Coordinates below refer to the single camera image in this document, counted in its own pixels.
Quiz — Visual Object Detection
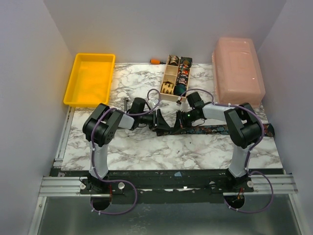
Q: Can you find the orange handled screwdriver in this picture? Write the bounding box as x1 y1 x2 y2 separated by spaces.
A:
150 59 166 65

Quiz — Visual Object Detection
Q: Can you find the navy floral necktie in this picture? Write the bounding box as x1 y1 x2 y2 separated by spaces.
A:
156 123 275 138

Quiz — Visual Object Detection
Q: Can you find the yellow plastic tray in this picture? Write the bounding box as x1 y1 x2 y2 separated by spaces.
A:
63 53 115 108

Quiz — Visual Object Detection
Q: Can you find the green yellow rolled tie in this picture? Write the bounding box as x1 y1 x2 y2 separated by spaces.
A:
180 57 193 67

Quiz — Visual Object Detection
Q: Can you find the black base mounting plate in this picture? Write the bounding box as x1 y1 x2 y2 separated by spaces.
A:
80 169 254 204

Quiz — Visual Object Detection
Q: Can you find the metal rod tool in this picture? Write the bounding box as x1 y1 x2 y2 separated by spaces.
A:
124 97 129 113

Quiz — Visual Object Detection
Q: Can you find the cream brown rolled tie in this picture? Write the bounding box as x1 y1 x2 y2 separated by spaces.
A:
167 55 180 66

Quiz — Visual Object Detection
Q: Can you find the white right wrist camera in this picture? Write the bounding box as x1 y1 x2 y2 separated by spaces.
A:
176 96 188 112

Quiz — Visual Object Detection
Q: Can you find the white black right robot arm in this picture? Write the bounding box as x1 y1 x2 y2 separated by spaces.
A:
170 92 264 192

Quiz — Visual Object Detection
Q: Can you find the aluminium extrusion rail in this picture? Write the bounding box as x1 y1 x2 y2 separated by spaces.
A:
39 174 298 197

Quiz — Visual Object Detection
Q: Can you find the yellow beetle print rolled tie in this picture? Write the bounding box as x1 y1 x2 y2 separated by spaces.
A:
160 81 175 95

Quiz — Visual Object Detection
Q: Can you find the wooden compartment organizer box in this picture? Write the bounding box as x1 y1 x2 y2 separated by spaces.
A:
160 57 192 102

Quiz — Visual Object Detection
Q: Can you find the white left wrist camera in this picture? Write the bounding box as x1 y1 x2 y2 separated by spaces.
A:
147 99 159 109

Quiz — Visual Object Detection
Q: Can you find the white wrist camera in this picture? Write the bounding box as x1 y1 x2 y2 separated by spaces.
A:
176 96 188 112
147 99 159 109

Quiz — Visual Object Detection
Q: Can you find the red floral rolled tie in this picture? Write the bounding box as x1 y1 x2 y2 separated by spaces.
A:
178 64 190 75

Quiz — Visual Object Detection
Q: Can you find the pink plastic storage box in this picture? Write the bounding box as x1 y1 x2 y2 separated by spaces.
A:
212 37 266 108

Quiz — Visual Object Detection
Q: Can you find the dark green rolled tie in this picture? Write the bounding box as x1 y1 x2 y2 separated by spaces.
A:
173 84 187 96

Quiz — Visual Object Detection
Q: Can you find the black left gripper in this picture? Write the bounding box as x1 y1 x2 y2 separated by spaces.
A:
138 109 171 132

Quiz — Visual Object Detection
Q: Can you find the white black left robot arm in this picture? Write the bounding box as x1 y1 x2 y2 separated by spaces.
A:
83 97 171 193

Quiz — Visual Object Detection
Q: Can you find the dark rose print rolled tie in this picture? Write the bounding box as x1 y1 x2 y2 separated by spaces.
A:
176 74 189 86

